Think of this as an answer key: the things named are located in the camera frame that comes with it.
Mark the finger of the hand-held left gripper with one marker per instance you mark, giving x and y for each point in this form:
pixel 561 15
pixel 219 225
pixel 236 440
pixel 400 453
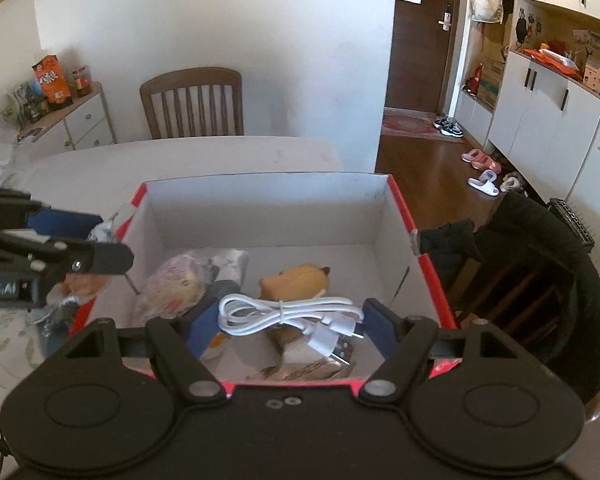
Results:
pixel 95 259
pixel 65 224

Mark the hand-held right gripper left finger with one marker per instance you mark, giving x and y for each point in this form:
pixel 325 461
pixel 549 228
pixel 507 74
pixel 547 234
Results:
pixel 205 325

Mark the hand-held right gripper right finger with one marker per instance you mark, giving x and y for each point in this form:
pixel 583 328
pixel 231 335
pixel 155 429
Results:
pixel 380 325

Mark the clear bread packet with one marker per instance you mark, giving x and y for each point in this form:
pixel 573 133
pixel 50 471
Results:
pixel 172 285

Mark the white grey packet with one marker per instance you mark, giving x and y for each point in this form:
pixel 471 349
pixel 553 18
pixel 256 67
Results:
pixel 230 265

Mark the silver snack packet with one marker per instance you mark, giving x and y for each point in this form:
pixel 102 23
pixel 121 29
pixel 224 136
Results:
pixel 300 370

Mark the yellow plush toy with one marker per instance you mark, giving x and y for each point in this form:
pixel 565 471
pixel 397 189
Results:
pixel 300 280

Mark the red cardboard box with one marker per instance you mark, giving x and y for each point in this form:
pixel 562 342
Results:
pixel 280 215

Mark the white marble desktop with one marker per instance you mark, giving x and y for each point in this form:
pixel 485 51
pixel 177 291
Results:
pixel 205 155

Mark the clear plastic bag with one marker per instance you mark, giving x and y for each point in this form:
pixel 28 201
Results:
pixel 0 145

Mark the small white drawer cabinet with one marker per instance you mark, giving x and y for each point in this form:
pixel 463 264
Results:
pixel 85 120

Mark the green printed packet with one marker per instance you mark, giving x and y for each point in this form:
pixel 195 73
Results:
pixel 27 105

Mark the wooden chair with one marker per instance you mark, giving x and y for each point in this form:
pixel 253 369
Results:
pixel 192 105
pixel 510 285

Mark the orange snack bag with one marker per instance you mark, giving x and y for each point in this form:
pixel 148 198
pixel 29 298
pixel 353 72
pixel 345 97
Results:
pixel 52 82

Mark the small jar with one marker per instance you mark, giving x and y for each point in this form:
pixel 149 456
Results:
pixel 81 81

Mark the pair of white slippers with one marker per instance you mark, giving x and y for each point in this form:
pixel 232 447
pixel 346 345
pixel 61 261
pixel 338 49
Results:
pixel 484 182

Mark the black jacket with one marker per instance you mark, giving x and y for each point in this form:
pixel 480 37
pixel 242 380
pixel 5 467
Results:
pixel 565 280

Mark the pair of pink slippers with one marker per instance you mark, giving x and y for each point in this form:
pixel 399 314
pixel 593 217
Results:
pixel 481 160

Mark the pair of grey slippers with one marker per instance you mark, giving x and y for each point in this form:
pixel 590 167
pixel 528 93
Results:
pixel 511 182

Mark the patterned door rug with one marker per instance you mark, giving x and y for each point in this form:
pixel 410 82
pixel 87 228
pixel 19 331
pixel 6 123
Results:
pixel 410 125

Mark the pair of sneakers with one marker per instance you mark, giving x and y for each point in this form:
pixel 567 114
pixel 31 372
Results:
pixel 448 126

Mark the black plastic basket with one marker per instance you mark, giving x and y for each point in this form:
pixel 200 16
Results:
pixel 572 220

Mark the white lower cabinet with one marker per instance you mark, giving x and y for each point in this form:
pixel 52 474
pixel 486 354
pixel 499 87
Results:
pixel 540 125

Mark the cardboard carton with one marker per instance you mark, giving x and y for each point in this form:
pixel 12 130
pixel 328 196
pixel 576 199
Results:
pixel 491 85

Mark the brown door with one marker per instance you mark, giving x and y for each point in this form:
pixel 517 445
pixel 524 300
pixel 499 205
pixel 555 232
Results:
pixel 425 60

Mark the silver door lock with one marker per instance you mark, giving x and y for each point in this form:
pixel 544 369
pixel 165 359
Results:
pixel 446 17

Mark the orange package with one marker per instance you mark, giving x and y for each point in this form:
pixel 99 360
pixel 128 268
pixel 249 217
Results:
pixel 550 59

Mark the wooden toy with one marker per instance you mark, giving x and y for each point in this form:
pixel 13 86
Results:
pixel 596 77

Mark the white tote bag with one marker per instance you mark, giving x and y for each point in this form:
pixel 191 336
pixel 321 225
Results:
pixel 486 7

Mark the black cap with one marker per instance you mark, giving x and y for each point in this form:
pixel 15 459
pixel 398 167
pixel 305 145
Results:
pixel 506 2

